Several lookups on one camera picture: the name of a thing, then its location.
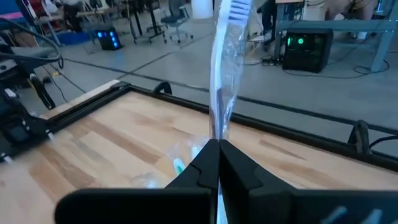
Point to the teal white toothbrush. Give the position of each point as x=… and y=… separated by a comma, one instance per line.
x=179, y=166

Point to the grey metal desk frame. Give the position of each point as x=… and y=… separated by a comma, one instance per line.
x=335, y=25

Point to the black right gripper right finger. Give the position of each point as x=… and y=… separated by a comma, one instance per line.
x=295, y=208

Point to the white purple toothbrush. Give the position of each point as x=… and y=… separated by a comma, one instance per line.
x=227, y=56

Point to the monitor with blue screen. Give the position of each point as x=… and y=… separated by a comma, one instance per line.
x=7, y=7

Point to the black desk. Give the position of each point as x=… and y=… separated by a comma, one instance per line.
x=152, y=18

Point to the clear plastic cup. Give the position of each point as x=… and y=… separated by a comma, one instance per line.
x=183, y=149

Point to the black metal table frame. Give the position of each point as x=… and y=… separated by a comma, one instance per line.
x=280, y=129

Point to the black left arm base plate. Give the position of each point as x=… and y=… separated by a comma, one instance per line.
x=28, y=132

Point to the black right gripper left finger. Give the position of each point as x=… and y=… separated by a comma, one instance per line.
x=140, y=205

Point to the black computer with blue lights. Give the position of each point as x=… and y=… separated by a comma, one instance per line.
x=107, y=40

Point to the white bin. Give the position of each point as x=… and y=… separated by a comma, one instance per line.
x=202, y=9

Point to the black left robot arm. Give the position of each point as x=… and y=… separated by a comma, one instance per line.
x=12, y=105

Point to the black computer with green lights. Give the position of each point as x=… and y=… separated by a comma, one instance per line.
x=308, y=53

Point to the grey office chair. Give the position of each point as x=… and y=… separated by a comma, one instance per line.
x=177, y=20

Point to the blue floor mat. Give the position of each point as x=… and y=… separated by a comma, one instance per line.
x=74, y=38

